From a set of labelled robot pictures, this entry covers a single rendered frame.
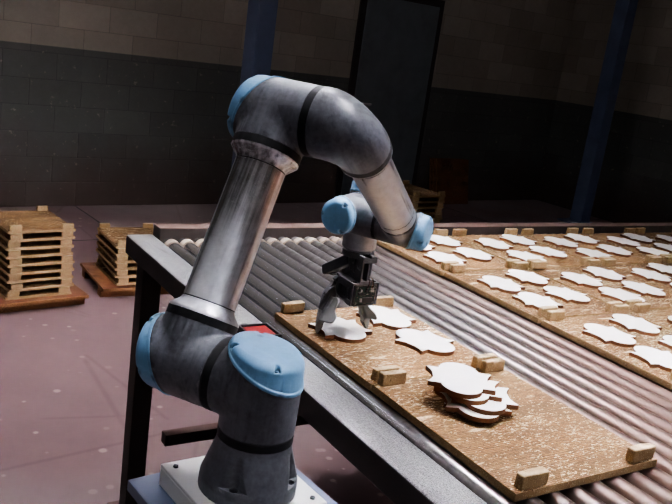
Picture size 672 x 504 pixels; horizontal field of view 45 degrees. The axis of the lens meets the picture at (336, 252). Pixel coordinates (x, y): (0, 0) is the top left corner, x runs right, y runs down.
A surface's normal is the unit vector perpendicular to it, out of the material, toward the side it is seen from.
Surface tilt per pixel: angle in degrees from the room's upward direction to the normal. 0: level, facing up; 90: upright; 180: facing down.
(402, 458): 0
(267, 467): 72
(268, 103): 64
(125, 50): 90
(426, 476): 0
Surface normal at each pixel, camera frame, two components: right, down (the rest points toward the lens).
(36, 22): 0.60, 0.28
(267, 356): 0.29, -0.92
